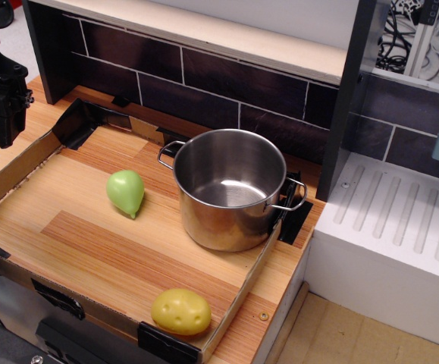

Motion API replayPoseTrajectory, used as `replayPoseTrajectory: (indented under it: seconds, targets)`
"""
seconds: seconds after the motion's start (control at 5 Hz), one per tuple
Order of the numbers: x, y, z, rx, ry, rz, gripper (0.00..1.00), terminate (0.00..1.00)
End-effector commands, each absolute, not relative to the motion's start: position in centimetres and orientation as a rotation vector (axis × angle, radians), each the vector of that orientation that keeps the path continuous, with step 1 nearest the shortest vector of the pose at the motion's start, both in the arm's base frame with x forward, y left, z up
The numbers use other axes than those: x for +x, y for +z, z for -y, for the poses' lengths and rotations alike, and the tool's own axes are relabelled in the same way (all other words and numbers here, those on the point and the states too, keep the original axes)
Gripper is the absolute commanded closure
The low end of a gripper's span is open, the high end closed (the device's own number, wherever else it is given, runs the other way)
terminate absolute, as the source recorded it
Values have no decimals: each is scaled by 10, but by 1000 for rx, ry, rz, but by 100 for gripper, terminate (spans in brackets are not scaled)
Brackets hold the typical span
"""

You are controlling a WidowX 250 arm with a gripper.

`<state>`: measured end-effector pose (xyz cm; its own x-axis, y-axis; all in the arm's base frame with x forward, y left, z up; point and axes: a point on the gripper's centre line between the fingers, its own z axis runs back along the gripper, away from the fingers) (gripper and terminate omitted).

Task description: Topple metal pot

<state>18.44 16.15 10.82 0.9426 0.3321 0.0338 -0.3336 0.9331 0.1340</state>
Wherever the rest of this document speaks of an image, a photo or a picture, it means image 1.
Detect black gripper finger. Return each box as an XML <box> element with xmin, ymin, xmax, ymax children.
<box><xmin>0</xmin><ymin>94</ymin><xmax>27</xmax><ymax>149</ymax></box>

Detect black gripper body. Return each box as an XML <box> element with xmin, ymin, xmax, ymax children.
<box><xmin>0</xmin><ymin>53</ymin><xmax>34</xmax><ymax>110</ymax></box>

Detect stainless steel pot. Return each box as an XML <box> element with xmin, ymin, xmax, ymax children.
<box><xmin>168</xmin><ymin>129</ymin><xmax>308</xmax><ymax>252</ymax></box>

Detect cardboard fence with black tape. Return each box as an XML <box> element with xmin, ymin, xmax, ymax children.
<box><xmin>0</xmin><ymin>102</ymin><xmax>303</xmax><ymax>363</ymax></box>

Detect green plastic pear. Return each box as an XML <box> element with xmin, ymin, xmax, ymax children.
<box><xmin>106</xmin><ymin>170</ymin><xmax>145</xmax><ymax>219</ymax></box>

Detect yellow plastic potato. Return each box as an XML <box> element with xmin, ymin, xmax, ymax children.
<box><xmin>151</xmin><ymin>288</ymin><xmax>212</xmax><ymax>336</ymax></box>

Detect dark tiled backsplash shelf unit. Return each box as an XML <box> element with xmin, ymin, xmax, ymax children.
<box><xmin>23</xmin><ymin>1</ymin><xmax>439</xmax><ymax>200</ymax></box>

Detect brass screw in counter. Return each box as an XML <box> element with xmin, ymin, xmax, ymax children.
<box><xmin>259</xmin><ymin>312</ymin><xmax>269</xmax><ymax>321</ymax></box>

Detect white ridged drainboard sink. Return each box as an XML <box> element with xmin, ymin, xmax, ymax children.
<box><xmin>306</xmin><ymin>154</ymin><xmax>439</xmax><ymax>344</ymax></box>

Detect tangled black cables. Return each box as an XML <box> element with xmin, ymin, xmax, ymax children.
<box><xmin>375</xmin><ymin>0</ymin><xmax>439</xmax><ymax>81</ymax></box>

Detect aluminium frame post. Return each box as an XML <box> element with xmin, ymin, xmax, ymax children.
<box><xmin>404</xmin><ymin>0</ymin><xmax>439</xmax><ymax>78</ymax></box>

